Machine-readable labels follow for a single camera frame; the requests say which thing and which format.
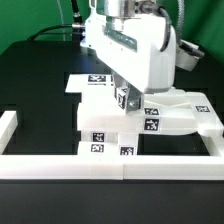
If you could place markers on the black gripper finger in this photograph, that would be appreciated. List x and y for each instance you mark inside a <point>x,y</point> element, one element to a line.
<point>117,80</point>
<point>133,100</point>

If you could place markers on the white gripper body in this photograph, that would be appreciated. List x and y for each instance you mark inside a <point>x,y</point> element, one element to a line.
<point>135,53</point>

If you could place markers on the white chair back piece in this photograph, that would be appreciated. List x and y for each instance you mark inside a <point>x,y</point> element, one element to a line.
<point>175,112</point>

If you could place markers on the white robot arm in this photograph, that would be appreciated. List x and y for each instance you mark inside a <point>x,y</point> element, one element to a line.
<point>115,12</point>

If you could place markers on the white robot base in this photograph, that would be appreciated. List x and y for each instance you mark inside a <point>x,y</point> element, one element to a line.
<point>93,36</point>

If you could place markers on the white fiducial marker sheet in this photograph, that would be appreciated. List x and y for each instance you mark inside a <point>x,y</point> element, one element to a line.
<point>94,83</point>

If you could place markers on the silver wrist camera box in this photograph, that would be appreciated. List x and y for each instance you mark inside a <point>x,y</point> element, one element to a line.
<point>188,55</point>

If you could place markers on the white U-shaped fence frame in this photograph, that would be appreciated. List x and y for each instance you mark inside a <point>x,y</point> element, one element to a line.
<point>210,167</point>

